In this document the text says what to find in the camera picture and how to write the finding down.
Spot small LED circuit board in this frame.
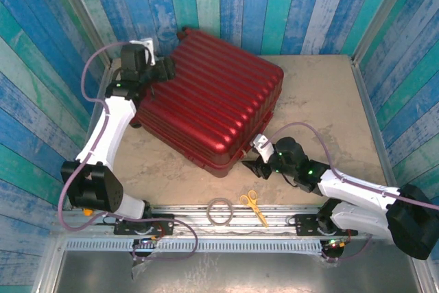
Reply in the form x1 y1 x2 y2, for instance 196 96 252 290
132 236 162 263
322 237 348 261

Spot yellow-handled scissors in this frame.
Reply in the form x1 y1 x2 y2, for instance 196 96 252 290
239 189 268 228

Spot red hard-shell suitcase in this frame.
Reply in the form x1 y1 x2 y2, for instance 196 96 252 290
130 26 285 179

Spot aluminium mounting rail frame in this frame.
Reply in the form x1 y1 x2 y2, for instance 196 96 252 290
51 203 418 239

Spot aluminium frame post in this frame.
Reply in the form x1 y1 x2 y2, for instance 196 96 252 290
351 0 421 64
47 0 114 69

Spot clear tape roll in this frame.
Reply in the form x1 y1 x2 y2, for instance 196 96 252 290
206 198 235 228

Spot grey steel sheet panel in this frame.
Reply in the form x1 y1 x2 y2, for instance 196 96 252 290
51 250 425 293

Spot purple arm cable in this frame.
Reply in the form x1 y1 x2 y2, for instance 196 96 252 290
267 123 439 263
58 41 200 263

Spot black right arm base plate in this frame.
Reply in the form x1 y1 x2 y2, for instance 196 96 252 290
294 213 358 237

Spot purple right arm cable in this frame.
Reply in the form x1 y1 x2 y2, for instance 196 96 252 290
267 123 439 263

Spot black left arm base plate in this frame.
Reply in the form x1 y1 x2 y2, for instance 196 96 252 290
113 213 175 236

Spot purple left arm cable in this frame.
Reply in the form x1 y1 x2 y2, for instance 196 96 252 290
58 41 200 263

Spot grey slotted cable duct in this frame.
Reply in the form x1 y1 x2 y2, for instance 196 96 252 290
64 239 323 253

